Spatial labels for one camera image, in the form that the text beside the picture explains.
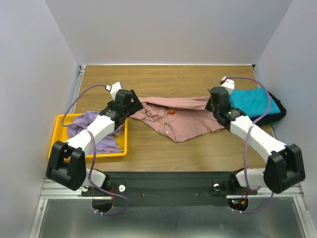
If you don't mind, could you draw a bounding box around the pink graphic t-shirt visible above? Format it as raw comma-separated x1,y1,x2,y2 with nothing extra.
131,96,224,142

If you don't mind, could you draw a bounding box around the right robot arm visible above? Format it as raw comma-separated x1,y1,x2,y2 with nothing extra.
206,86,306,194

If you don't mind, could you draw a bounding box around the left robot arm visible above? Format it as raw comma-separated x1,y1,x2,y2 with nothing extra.
46,89,143,190

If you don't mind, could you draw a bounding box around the lavender t-shirt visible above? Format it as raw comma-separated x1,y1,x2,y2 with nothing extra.
66,111,123,155

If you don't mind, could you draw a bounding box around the black folded t-shirt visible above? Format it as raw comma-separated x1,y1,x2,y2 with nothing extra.
256,92,287,126

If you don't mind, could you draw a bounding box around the green folded t-shirt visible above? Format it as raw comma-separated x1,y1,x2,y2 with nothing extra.
269,119,281,125

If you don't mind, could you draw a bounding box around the yellow plastic tray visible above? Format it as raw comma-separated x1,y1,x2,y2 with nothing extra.
50,114,128,160

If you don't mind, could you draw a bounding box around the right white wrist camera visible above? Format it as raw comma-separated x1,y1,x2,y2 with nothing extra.
220,76,235,95

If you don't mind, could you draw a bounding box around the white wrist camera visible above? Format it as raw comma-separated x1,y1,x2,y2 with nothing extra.
220,76,235,95
106,82,122,100

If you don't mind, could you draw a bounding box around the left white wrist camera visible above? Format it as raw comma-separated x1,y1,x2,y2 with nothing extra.
106,82,122,100

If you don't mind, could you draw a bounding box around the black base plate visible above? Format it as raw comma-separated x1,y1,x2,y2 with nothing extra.
67,171,285,208

